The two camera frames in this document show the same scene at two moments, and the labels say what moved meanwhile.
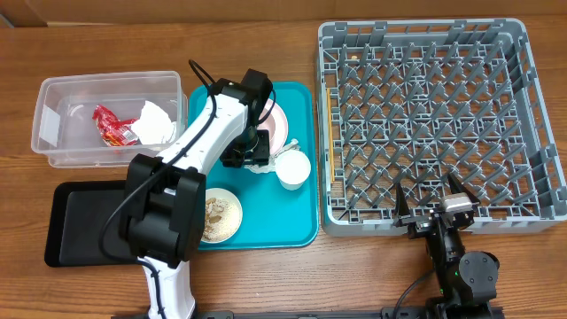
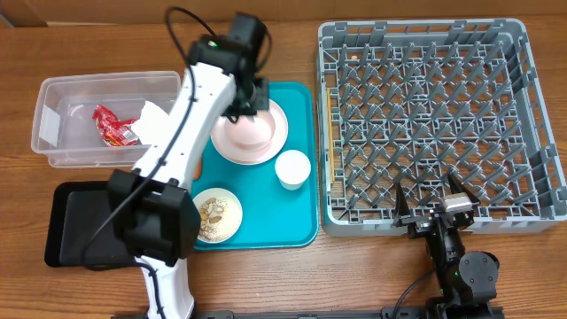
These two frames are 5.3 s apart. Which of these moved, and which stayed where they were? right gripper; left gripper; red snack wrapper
Moved: left gripper
Stayed: red snack wrapper; right gripper
